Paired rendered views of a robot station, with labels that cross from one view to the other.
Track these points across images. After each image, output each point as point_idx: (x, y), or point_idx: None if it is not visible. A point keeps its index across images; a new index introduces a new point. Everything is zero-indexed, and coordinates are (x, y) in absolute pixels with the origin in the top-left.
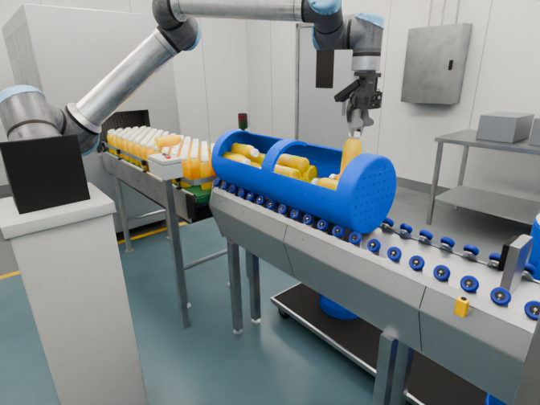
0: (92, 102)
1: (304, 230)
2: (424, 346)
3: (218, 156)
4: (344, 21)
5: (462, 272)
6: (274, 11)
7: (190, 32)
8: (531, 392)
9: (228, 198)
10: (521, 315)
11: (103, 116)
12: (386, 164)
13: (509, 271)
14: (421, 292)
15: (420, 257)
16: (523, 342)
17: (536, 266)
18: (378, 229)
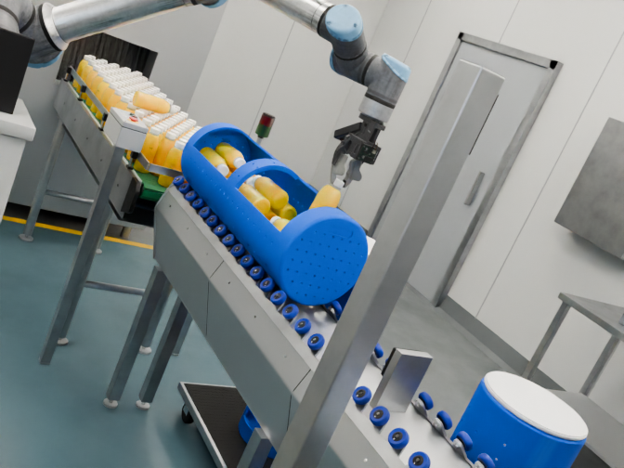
0: (71, 14)
1: (237, 272)
2: None
3: (194, 147)
4: (368, 55)
5: (361, 378)
6: (293, 12)
7: None
8: (292, 435)
9: (180, 204)
10: (367, 419)
11: (75, 34)
12: (355, 232)
13: (386, 377)
14: (303, 375)
15: (321, 336)
16: (355, 446)
17: (461, 423)
18: (322, 312)
